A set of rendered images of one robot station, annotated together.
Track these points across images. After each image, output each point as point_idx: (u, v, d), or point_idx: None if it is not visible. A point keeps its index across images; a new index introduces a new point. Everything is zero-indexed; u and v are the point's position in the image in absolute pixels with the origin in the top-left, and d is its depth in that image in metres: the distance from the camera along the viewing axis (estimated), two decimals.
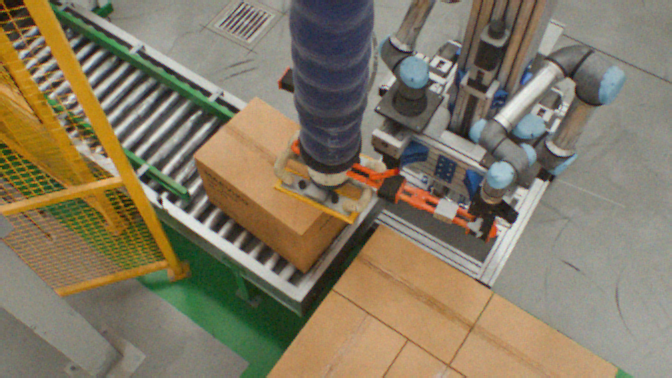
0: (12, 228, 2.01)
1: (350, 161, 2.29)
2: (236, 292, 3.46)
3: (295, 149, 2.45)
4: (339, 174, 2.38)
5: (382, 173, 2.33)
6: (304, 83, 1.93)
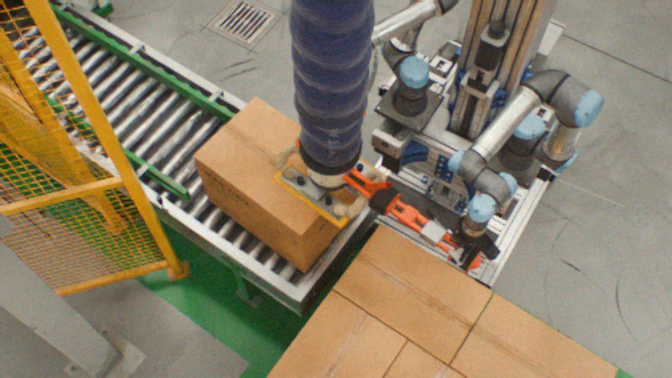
0: (12, 228, 2.01)
1: (345, 166, 2.28)
2: (236, 292, 3.46)
3: (299, 144, 2.46)
4: (335, 177, 2.38)
5: (376, 184, 2.32)
6: (304, 84, 1.93)
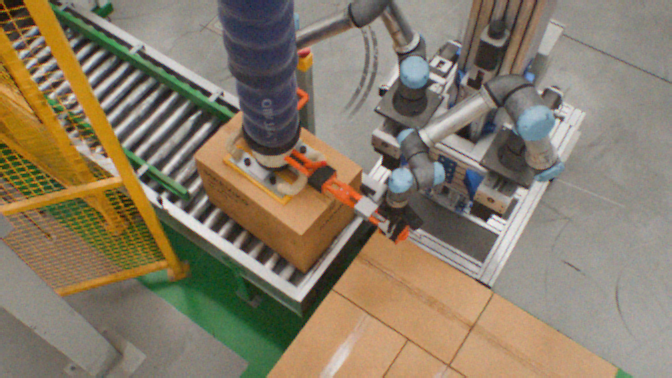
0: (12, 228, 2.01)
1: (284, 147, 2.48)
2: (236, 292, 3.46)
3: None
4: (276, 157, 2.58)
5: (313, 163, 2.51)
6: (231, 42, 2.01)
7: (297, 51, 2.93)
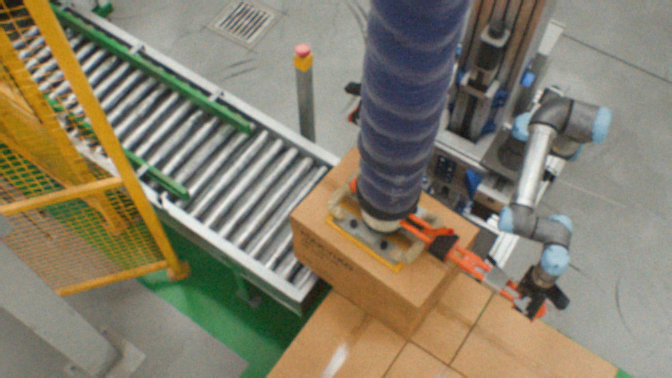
0: (12, 228, 2.01)
1: (405, 212, 2.21)
2: (236, 292, 3.46)
3: (353, 187, 2.39)
4: (392, 222, 2.31)
5: (436, 229, 2.24)
6: (374, 132, 1.84)
7: (297, 51, 2.93)
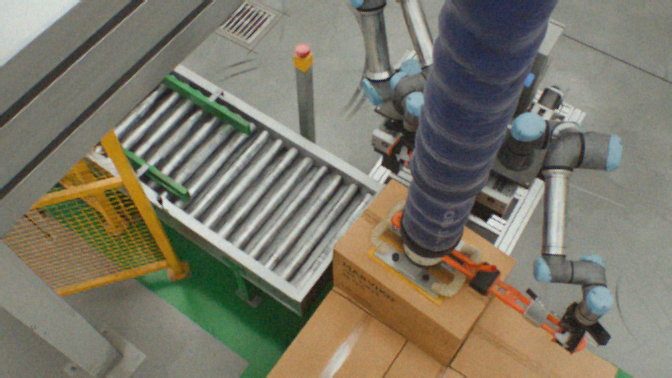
0: (12, 228, 2.01)
1: (449, 250, 2.28)
2: (236, 292, 3.46)
3: (395, 222, 2.46)
4: None
5: (478, 265, 2.32)
6: (432, 159, 1.80)
7: (297, 51, 2.93)
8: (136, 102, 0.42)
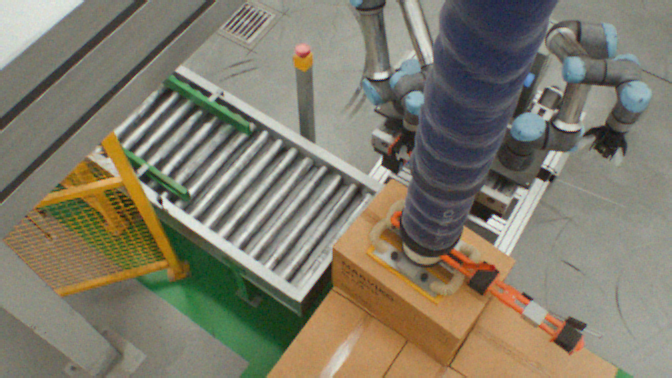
0: (12, 228, 2.01)
1: (448, 249, 2.28)
2: (236, 292, 3.46)
3: (395, 221, 2.46)
4: None
5: (477, 265, 2.31)
6: (432, 158, 1.80)
7: (297, 51, 2.93)
8: (138, 103, 0.42)
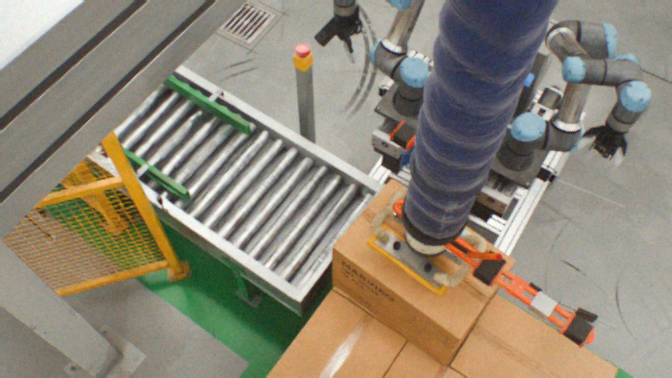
0: (12, 228, 2.01)
1: (453, 237, 2.19)
2: (236, 292, 3.46)
3: (397, 209, 2.37)
4: (438, 245, 2.28)
5: (483, 254, 2.22)
6: (432, 159, 1.80)
7: (297, 51, 2.93)
8: (138, 103, 0.42)
